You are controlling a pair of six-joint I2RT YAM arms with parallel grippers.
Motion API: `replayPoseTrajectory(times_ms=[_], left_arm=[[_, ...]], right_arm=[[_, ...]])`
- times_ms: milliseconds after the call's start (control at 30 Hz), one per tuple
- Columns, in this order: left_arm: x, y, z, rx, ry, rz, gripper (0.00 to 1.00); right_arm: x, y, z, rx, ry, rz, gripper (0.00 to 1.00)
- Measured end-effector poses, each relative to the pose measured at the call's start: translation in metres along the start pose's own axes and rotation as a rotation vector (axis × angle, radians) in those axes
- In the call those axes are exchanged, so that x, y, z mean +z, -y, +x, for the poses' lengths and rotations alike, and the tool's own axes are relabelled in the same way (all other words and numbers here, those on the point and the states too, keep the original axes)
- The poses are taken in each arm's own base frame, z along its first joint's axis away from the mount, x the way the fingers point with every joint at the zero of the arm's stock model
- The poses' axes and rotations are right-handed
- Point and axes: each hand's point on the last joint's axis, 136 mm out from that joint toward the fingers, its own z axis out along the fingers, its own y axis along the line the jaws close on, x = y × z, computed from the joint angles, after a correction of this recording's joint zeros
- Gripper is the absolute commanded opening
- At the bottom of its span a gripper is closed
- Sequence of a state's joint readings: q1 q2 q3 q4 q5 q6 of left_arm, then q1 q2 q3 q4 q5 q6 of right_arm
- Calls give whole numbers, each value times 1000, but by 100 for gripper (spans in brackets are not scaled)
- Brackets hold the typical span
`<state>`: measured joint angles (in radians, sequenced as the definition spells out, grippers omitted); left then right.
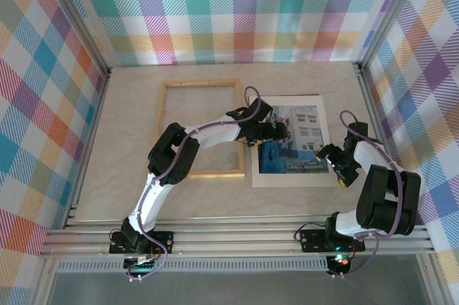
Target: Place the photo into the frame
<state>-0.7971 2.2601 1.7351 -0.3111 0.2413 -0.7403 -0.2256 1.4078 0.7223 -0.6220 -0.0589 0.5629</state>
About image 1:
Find light wooden picture frame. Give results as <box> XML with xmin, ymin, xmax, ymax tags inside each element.
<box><xmin>154</xmin><ymin>78</ymin><xmax>247</xmax><ymax>179</ymax></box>

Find aluminium corner post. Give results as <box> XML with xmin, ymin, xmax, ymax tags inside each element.
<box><xmin>356</xmin><ymin>0</ymin><xmax>431</xmax><ymax>69</ymax></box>
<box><xmin>35</xmin><ymin>0</ymin><xmax>112</xmax><ymax>78</ymax></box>

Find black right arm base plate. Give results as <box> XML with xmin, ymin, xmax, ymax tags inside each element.
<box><xmin>300</xmin><ymin>228</ymin><xmax>366</xmax><ymax>253</ymax></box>

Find aluminium right side rail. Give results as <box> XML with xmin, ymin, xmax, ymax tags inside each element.
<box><xmin>353</xmin><ymin>62</ymin><xmax>410</xmax><ymax>218</ymax></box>

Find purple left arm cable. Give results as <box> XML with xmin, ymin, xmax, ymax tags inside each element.
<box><xmin>125</xmin><ymin>85</ymin><xmax>263</xmax><ymax>282</ymax></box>

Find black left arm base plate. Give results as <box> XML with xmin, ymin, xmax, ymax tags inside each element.
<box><xmin>108</xmin><ymin>231</ymin><xmax>174</xmax><ymax>255</ymax></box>

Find aluminium left corner post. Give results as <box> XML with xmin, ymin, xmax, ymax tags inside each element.
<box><xmin>35</xmin><ymin>0</ymin><xmax>112</xmax><ymax>78</ymax></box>

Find aluminium cross rail beam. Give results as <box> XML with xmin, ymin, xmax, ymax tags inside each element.
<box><xmin>39</xmin><ymin>215</ymin><xmax>435</xmax><ymax>259</ymax></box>

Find grey slotted cable duct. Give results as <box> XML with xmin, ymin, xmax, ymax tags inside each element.
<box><xmin>57</xmin><ymin>257</ymin><xmax>331</xmax><ymax>273</ymax></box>

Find aluminium right corner post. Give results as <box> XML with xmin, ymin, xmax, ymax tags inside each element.
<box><xmin>356</xmin><ymin>0</ymin><xmax>431</xmax><ymax>69</ymax></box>

